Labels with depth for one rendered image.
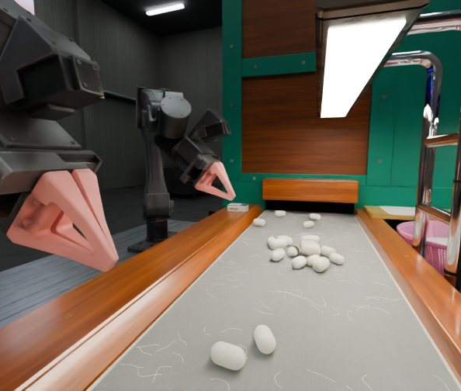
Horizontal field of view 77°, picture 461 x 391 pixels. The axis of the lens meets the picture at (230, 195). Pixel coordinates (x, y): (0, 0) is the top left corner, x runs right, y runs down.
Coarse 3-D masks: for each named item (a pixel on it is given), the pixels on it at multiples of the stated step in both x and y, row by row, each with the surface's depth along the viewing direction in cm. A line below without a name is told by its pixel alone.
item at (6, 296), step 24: (120, 240) 92; (24, 264) 72; (48, 264) 72; (72, 264) 72; (0, 288) 58; (24, 288) 58; (48, 288) 58; (72, 288) 58; (0, 312) 49; (24, 312) 49
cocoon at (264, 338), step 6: (258, 330) 29; (264, 330) 29; (270, 330) 30; (258, 336) 29; (264, 336) 28; (270, 336) 28; (258, 342) 28; (264, 342) 28; (270, 342) 28; (258, 348) 28; (264, 348) 28; (270, 348) 28
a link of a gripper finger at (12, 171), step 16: (0, 160) 18; (16, 160) 19; (32, 160) 20; (48, 160) 21; (0, 176) 18; (16, 176) 19; (32, 176) 20; (80, 176) 23; (0, 192) 19; (16, 192) 20; (96, 192) 23; (96, 208) 23; (64, 224) 25; (80, 240) 24; (112, 240) 22
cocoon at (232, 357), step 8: (216, 344) 27; (224, 344) 27; (232, 344) 27; (216, 352) 26; (224, 352) 26; (232, 352) 26; (240, 352) 26; (216, 360) 26; (224, 360) 26; (232, 360) 26; (240, 360) 26; (232, 368) 26; (240, 368) 26
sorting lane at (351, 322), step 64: (256, 256) 57; (320, 256) 57; (192, 320) 34; (256, 320) 34; (320, 320) 34; (384, 320) 34; (128, 384) 25; (192, 384) 25; (256, 384) 25; (320, 384) 25; (384, 384) 25; (448, 384) 25
